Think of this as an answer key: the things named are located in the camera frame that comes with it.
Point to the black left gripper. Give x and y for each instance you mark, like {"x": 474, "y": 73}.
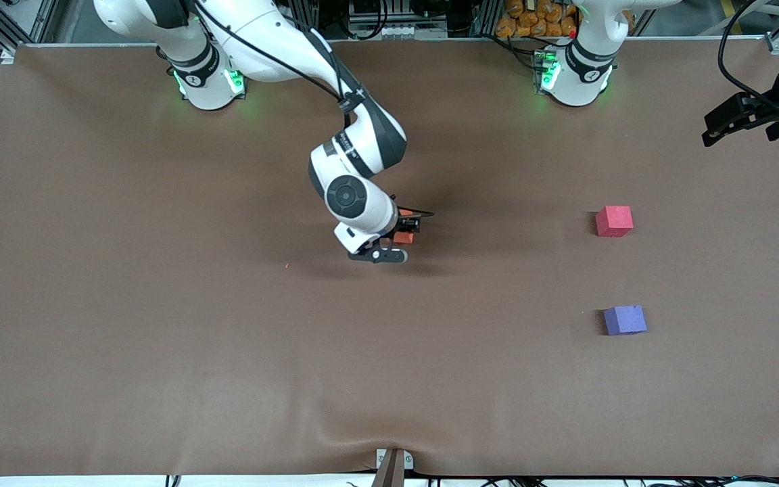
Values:
{"x": 777, "y": 110}

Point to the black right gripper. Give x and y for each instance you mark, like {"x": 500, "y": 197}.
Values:
{"x": 406, "y": 222}

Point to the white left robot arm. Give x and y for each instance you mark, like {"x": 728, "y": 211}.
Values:
{"x": 582, "y": 67}

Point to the red foam block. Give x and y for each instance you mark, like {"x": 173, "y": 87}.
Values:
{"x": 614, "y": 221}

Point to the small green-lit electronics board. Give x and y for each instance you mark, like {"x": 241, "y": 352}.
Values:
{"x": 544, "y": 67}

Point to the white terminal block row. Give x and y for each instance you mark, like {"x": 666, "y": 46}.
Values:
{"x": 389, "y": 30}

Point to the bag of orange items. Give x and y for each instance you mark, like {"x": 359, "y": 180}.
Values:
{"x": 531, "y": 20}

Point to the purple foam block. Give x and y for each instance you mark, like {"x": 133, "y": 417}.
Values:
{"x": 625, "y": 320}

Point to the brown table mat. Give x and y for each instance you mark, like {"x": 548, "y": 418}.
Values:
{"x": 159, "y": 338}

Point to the metal corner bracket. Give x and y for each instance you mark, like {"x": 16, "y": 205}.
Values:
{"x": 7, "y": 55}
{"x": 778, "y": 44}

